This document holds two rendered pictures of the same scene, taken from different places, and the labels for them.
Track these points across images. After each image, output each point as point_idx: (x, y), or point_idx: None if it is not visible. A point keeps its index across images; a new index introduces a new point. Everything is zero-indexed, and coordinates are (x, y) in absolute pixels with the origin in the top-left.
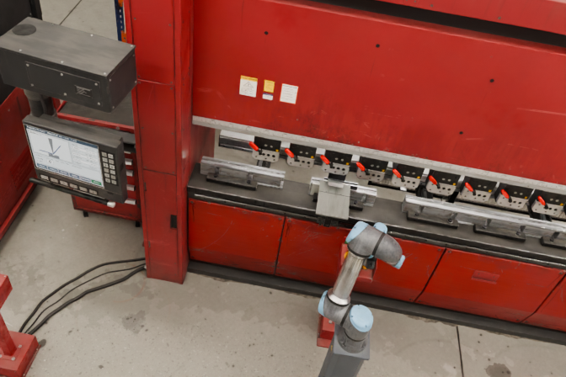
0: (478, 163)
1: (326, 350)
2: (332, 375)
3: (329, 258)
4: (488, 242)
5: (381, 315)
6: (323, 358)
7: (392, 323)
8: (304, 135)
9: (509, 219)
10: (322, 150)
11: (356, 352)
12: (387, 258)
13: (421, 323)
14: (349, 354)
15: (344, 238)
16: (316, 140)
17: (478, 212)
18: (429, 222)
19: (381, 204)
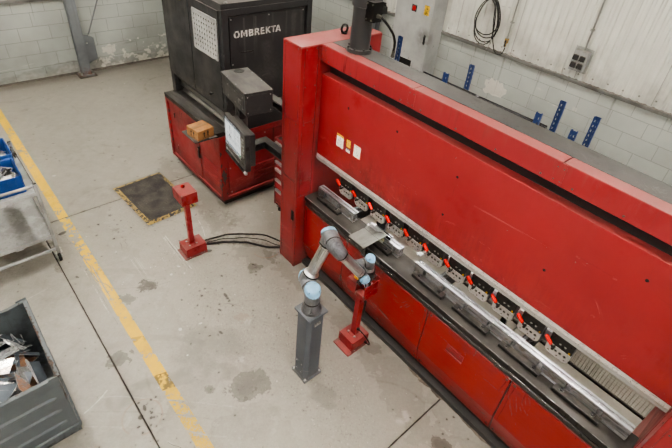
0: (454, 246)
1: (336, 347)
2: (297, 331)
3: None
4: (454, 319)
5: (391, 355)
6: (330, 349)
7: (393, 364)
8: (363, 185)
9: (480, 311)
10: None
11: (305, 314)
12: (330, 251)
13: (414, 379)
14: (301, 313)
15: None
16: (368, 190)
17: (461, 295)
18: (424, 285)
19: (404, 260)
